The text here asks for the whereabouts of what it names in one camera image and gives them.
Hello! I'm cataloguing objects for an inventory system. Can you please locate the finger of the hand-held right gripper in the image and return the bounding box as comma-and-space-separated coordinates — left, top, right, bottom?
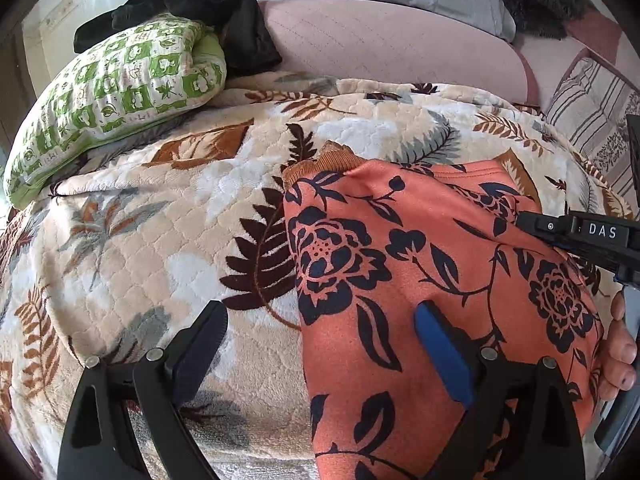
515, 211, 576, 253

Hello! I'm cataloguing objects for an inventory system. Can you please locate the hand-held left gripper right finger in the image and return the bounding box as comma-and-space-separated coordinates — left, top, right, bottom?
414, 301, 586, 480

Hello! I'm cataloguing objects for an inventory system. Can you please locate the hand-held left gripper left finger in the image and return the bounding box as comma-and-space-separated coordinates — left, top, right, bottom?
56, 300, 230, 480

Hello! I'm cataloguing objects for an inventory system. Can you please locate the orange floral garment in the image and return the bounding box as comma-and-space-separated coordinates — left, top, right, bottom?
281, 141, 608, 480

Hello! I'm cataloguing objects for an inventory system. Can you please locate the person's right hand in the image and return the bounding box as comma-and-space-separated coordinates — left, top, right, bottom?
597, 290, 640, 401

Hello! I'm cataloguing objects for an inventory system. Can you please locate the striped cushion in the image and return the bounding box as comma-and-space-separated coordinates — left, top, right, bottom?
542, 55, 640, 211

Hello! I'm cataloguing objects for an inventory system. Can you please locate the leaf-printed quilted blanket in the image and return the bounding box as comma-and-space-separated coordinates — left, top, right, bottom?
0, 72, 640, 480

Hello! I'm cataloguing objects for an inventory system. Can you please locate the dark furry cushion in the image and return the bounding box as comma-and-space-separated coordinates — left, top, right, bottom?
495, 0, 601, 41

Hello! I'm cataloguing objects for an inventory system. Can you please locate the pink quilted bolster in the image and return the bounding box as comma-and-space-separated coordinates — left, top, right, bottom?
257, 0, 541, 111

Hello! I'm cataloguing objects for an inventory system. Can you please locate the green checked pillow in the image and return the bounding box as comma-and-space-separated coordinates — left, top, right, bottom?
2, 14, 228, 209

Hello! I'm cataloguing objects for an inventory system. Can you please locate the black garment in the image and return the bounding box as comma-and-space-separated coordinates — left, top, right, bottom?
73, 0, 283, 78

